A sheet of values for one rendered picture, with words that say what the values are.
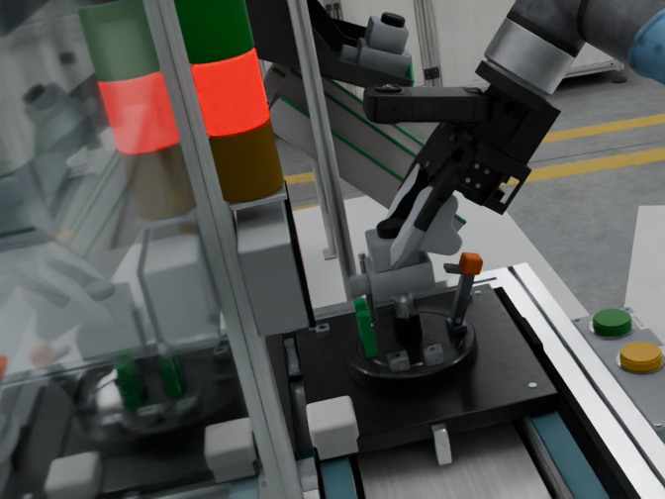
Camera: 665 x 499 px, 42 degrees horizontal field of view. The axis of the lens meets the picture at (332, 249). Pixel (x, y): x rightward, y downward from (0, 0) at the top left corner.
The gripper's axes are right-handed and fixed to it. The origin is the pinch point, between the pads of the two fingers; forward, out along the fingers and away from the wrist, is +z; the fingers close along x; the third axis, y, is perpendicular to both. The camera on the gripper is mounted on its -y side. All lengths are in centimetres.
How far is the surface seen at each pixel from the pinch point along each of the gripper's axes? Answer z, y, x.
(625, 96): -22, 201, 351
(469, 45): -4, 125, 388
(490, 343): 4.7, 15.4, -0.9
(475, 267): -2.1, 9.1, -0.9
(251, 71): -13.0, -22.5, -20.6
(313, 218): 23, 11, 69
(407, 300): 4.3, 4.7, -0.9
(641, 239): -7, 47, 35
